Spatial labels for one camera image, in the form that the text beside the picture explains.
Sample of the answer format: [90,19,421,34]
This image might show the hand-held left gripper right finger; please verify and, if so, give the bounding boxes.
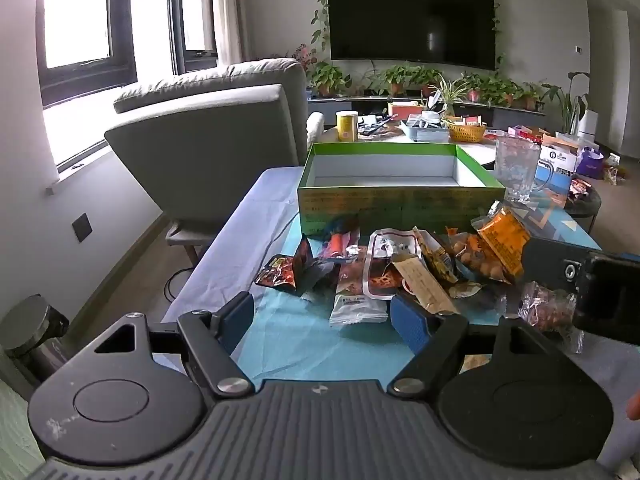
[387,294,571,397]

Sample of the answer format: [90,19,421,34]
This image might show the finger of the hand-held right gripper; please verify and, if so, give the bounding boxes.
[522,236,601,294]

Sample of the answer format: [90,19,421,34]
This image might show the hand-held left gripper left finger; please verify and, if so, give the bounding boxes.
[75,291,256,400]

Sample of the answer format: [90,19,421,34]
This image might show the tan kraft snack packet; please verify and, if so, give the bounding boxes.
[391,252,454,314]

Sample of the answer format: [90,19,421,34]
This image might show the orange snack packet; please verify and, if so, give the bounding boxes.
[471,201,532,275]

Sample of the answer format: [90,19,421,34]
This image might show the green cardboard box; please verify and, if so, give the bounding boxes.
[296,141,507,239]

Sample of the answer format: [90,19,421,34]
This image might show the clear red-brown snack packet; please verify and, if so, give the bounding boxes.
[516,281,585,354]

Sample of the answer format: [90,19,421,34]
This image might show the white brown snack packet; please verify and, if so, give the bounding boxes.
[329,259,389,329]

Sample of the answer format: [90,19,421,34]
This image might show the dark red snack packet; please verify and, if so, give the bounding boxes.
[254,255,301,291]

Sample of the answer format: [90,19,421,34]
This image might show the teal patterned tablecloth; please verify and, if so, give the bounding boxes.
[165,166,640,401]

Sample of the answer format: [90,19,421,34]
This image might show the clear packet of brown balls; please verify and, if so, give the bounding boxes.
[446,227,516,285]

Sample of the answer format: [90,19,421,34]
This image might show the round dark side table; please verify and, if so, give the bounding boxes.
[562,182,607,235]

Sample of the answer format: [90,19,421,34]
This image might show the yellow brown snack packet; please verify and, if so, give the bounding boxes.
[416,230,461,286]

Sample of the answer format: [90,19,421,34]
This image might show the white red-edged snack packet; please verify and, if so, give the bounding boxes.
[367,228,425,302]

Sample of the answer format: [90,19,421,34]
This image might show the black snack packet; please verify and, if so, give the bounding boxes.
[295,234,341,296]

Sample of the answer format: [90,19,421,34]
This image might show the white blue carton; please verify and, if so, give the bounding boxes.
[534,144,585,207]

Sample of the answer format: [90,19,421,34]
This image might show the clear glass mug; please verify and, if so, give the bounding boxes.
[494,135,557,204]

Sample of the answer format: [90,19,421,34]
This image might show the purple gift bag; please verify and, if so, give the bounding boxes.
[575,147,604,179]

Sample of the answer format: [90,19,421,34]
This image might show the orange sausage packet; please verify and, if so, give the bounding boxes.
[317,215,362,262]

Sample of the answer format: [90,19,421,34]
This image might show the round white table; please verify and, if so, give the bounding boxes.
[320,122,501,170]

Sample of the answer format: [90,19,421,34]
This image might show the white air purifier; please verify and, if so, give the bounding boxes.
[575,110,599,139]

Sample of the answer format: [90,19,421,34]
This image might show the yellow woven basket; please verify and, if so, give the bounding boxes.
[444,119,487,142]

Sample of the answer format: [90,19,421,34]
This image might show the tall leafy plant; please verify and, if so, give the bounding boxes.
[542,71,591,135]

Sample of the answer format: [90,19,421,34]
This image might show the grey fabric sofa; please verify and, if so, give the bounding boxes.
[104,58,326,266]

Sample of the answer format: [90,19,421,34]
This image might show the blue plastic basket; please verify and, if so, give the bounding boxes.
[402,114,451,142]

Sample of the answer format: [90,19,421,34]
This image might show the spider plant in vase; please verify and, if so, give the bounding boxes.
[434,74,468,120]

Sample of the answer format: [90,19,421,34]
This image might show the scattered dark small packets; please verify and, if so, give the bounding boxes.
[357,114,402,137]

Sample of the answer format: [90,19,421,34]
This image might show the yellow can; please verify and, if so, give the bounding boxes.
[336,110,360,142]

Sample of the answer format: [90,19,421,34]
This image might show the grey trash can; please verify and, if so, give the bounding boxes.
[0,294,71,391]

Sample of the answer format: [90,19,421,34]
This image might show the orange box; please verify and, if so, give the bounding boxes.
[387,101,424,122]

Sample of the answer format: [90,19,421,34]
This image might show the grey television console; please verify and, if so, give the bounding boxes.
[307,95,547,133]

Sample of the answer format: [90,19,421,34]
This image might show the row of potted plants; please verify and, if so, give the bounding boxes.
[309,62,546,111]

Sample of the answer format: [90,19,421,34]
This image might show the red flower decoration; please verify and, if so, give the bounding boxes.
[289,42,319,68]

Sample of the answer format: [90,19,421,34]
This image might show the narrow black-framed window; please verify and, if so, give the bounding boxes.
[167,0,219,76]

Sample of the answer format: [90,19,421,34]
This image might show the light curtain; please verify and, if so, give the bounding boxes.
[212,0,251,66]

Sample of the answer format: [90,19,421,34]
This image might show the large black-framed window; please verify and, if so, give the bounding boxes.
[36,0,138,109]

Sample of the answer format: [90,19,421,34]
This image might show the dark wall socket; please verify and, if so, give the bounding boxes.
[72,213,94,244]

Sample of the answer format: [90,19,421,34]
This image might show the wall-mounted black television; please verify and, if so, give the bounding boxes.
[326,0,497,72]

